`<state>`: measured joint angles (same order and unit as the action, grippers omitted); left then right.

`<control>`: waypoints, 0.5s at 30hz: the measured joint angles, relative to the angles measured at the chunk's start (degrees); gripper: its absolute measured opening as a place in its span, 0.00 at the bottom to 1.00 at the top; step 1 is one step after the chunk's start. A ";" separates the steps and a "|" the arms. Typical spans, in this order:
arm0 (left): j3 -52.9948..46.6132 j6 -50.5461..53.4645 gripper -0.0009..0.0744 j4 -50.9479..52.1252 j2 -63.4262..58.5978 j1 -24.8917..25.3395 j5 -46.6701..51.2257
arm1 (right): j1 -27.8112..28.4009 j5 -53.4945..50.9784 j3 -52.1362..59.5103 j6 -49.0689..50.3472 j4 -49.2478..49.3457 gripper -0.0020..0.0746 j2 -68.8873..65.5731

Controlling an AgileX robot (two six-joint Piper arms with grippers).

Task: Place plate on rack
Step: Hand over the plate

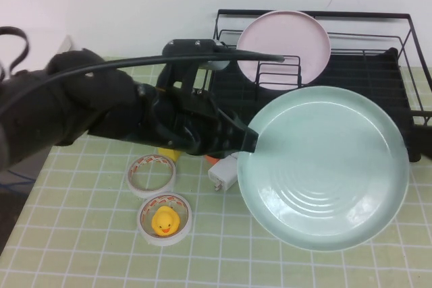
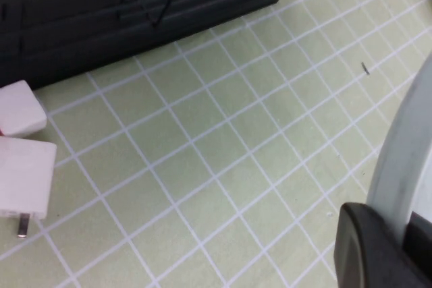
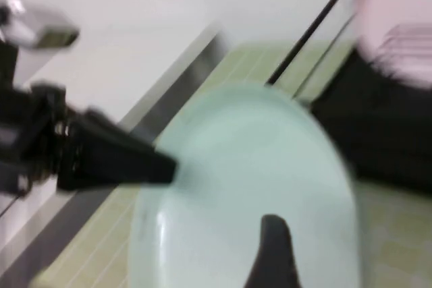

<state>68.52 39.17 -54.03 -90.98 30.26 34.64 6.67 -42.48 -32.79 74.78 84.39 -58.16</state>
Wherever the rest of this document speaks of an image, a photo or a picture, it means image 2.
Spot black plastic drip tray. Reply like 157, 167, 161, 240
0, 0, 295, 90

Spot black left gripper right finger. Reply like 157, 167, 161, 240
406, 212, 432, 288

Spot green checked tablecloth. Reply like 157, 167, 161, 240
0, 0, 432, 288

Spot white plug charger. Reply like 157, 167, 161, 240
0, 136, 57, 239

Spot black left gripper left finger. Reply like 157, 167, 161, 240
333, 202, 411, 288

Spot small white cube block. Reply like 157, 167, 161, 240
0, 80, 47, 138

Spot mint green round plate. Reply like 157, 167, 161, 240
367, 52, 432, 235

